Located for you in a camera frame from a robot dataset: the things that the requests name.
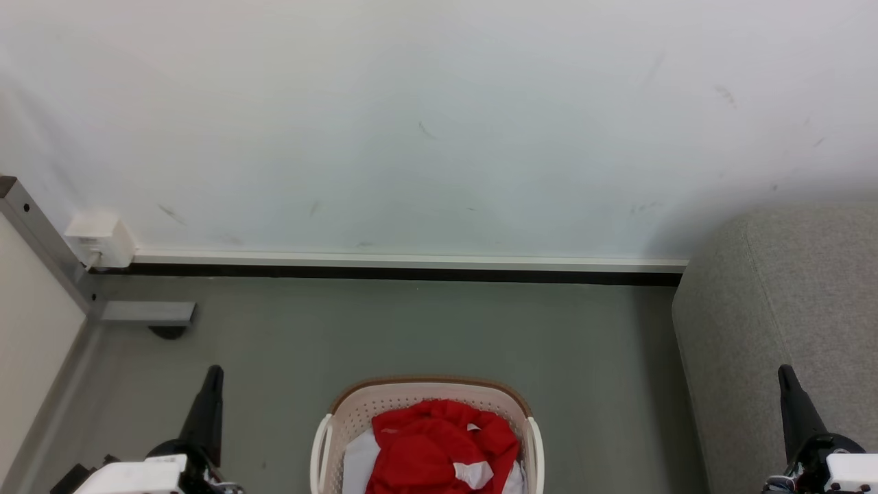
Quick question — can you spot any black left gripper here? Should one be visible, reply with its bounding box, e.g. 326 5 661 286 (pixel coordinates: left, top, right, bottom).
145 365 242 494

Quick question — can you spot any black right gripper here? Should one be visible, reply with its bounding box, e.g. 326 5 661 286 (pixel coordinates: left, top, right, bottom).
763 364 866 494

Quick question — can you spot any red garment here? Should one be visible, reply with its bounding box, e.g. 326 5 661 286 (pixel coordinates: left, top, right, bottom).
365 399 521 494

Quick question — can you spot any grey fabric sofa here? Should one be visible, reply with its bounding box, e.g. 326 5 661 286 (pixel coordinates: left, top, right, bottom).
672 204 878 494

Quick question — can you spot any white cloth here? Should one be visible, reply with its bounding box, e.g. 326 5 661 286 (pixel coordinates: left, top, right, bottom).
340 424 528 494

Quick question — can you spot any grey metal foot bar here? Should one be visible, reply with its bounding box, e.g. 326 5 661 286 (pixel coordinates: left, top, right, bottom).
98 301 198 327

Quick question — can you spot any cream laundry basket brown rim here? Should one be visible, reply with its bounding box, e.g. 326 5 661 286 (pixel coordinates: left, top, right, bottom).
310 375 545 494

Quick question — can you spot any cream side panel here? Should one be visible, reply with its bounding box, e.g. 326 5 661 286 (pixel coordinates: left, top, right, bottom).
0 213 88 484

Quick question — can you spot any white and black baseboard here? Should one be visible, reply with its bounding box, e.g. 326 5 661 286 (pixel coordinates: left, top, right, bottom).
103 250 689 287

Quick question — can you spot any white wall power adapter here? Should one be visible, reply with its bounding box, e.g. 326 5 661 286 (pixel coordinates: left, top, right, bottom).
63 211 137 270

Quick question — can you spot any grey metal frame post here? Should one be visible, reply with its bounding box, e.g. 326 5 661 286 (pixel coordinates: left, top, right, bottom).
0 175 105 322

